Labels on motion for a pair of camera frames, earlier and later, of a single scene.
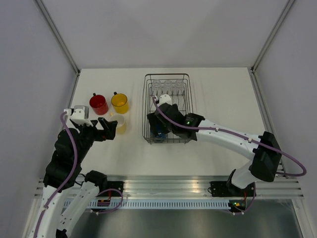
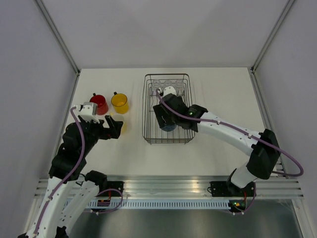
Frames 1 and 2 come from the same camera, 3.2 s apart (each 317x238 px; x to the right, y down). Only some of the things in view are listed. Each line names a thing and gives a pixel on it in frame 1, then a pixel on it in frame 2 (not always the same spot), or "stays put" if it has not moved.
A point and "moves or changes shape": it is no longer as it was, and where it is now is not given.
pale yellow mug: [121, 127] stays put
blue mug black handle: [161, 136] moves or changes shape
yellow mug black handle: [120, 102] stays put
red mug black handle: [99, 104] stays put
